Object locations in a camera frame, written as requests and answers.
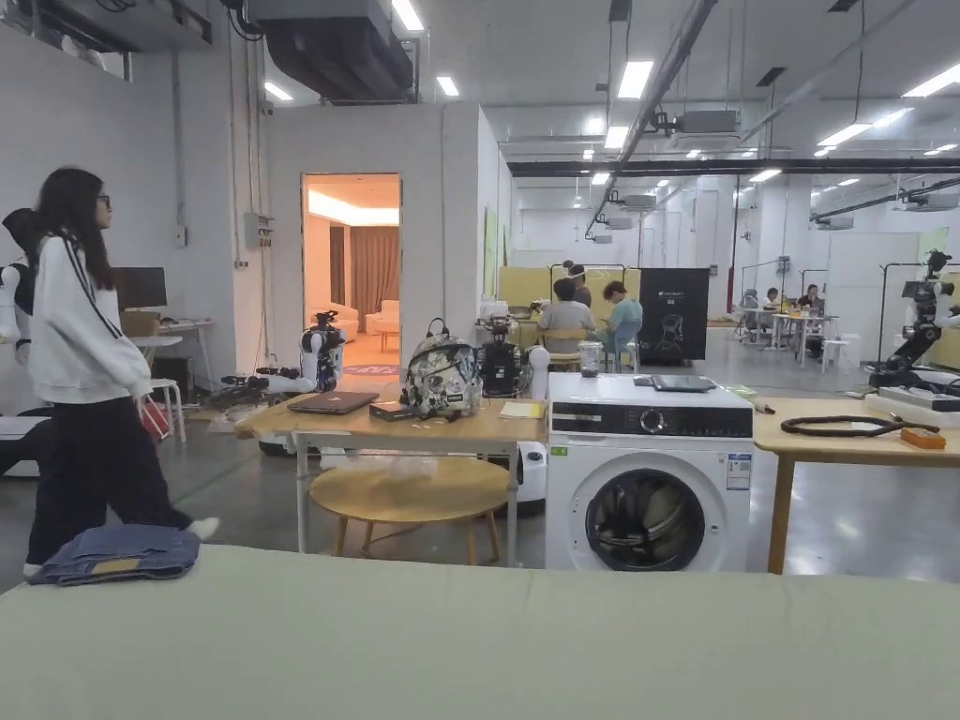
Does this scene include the white and black robot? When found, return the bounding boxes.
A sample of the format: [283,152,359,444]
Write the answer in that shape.
[220,310,350,398]

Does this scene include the group of people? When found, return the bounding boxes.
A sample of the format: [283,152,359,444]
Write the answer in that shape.
[738,283,826,346]
[536,260,645,374]

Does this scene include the white desk with monitor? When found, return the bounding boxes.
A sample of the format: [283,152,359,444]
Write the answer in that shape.
[112,266,217,395]

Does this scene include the white front-load washing machine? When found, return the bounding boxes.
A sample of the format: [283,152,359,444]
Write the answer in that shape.
[545,372,755,574]

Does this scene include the folded blue jeans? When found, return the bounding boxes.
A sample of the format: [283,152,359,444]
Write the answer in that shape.
[27,524,203,587]

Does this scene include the rectangular wooden table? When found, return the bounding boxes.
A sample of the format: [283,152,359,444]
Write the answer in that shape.
[233,318,550,556]

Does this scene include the black robot on stand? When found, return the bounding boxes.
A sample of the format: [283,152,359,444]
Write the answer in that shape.
[868,250,960,391]

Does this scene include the bed with pale green sheet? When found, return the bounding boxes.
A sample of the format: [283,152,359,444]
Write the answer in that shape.
[0,544,960,720]

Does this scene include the round low wooden table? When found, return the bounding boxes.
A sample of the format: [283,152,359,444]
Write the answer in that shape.
[308,457,513,567]

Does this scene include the white humanoid robot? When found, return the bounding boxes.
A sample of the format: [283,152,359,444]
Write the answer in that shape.
[0,208,53,481]

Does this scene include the black display panel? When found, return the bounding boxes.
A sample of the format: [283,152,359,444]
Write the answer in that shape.
[637,267,711,368]

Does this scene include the white stool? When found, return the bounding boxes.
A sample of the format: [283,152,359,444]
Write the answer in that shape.
[147,378,188,443]

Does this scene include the long wooden table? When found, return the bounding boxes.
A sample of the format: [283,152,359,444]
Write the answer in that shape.
[752,382,960,575]

